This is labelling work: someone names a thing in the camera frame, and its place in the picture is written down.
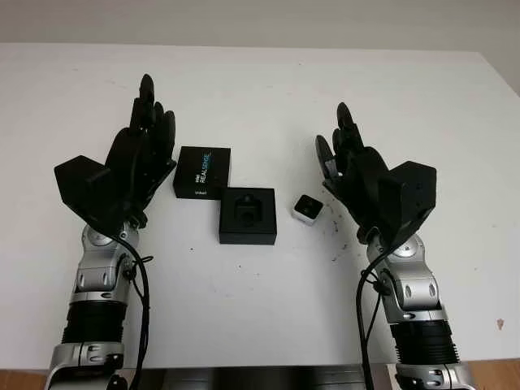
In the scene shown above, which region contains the dark robot torso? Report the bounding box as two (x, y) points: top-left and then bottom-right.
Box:
(162, 366), (383, 390)

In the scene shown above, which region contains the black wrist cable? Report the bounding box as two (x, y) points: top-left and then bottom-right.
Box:
(115, 231), (154, 390)
(355, 243), (392, 390)

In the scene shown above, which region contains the black RealSense box lid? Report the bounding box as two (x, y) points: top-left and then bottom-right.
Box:
(173, 145), (232, 201)

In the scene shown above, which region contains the black box base with insert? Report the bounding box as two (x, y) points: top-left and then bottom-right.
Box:
(219, 187), (279, 246)

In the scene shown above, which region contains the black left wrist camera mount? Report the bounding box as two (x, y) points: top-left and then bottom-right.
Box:
(53, 154), (113, 229)

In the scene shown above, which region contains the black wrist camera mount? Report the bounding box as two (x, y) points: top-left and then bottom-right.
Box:
(53, 154), (113, 229)
(385, 160), (438, 245)

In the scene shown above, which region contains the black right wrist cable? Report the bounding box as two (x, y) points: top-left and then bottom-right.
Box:
(355, 243), (392, 390)

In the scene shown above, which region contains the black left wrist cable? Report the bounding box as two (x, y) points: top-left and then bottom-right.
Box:
(115, 231), (154, 390)

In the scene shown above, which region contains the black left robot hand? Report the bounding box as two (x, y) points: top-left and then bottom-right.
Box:
(103, 74), (179, 228)

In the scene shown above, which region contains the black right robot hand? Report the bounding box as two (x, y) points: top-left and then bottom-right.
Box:
(314, 102), (407, 245)

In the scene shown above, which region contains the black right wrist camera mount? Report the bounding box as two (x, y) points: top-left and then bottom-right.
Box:
(385, 160), (438, 245)

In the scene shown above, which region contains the small silver depth camera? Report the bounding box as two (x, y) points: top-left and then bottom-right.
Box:
(290, 194), (321, 221)

